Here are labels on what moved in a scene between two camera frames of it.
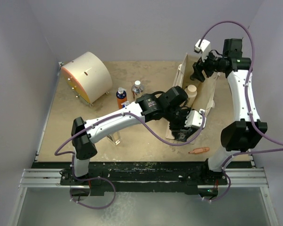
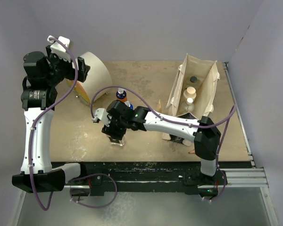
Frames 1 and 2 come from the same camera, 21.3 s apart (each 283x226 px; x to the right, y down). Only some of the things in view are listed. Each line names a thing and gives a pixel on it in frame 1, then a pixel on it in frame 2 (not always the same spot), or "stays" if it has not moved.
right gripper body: x=212 y=63 → x=117 y=127
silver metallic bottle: x=137 y=88 → x=189 y=106
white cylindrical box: x=87 y=77 stays
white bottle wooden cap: x=191 y=91 stays
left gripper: x=180 y=128 → x=54 y=58
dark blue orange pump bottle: x=121 y=95 stays
